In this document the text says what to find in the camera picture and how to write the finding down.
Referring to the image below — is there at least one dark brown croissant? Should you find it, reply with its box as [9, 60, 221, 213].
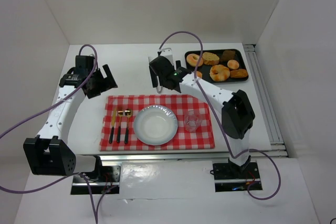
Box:
[219, 50, 236, 62]

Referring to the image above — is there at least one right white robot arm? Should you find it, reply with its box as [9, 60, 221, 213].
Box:
[148, 56, 255, 174]

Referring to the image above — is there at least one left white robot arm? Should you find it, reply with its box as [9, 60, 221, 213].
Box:
[23, 55, 117, 176]

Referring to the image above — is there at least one sliced bread piece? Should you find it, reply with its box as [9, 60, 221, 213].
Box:
[202, 52, 219, 66]

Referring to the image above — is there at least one small round bun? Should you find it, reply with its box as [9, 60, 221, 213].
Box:
[196, 71, 203, 78]

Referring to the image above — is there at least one white plate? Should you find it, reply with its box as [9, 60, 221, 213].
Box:
[133, 104, 179, 146]

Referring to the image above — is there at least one black baking tray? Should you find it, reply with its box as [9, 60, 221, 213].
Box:
[185, 49, 248, 83]

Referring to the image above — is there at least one large glazed bagel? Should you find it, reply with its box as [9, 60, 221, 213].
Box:
[209, 65, 230, 82]

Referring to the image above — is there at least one clear drinking glass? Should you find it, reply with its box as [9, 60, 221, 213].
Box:
[184, 110, 203, 132]

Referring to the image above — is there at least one red checkered cloth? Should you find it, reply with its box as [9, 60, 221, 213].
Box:
[99, 94, 215, 152]

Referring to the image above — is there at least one round bun right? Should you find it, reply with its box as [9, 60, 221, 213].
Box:
[227, 59, 240, 70]

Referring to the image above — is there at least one brown oblong pastry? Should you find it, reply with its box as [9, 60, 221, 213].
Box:
[230, 69, 248, 79]

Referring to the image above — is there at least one gold fork black handle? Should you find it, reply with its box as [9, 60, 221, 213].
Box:
[116, 107, 124, 144]

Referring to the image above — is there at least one gold spoon black handle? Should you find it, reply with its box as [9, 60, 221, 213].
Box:
[124, 108, 133, 145]

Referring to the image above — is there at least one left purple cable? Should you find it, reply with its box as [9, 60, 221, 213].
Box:
[0, 44, 121, 223]

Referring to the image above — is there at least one gold knife black handle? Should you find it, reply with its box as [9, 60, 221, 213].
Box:
[109, 107, 117, 144]

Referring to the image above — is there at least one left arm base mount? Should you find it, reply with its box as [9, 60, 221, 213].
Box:
[70, 165, 121, 195]

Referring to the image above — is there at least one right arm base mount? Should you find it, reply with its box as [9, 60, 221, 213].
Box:
[210, 162, 263, 193]

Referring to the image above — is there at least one aluminium rail frame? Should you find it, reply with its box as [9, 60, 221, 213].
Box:
[243, 44, 289, 158]

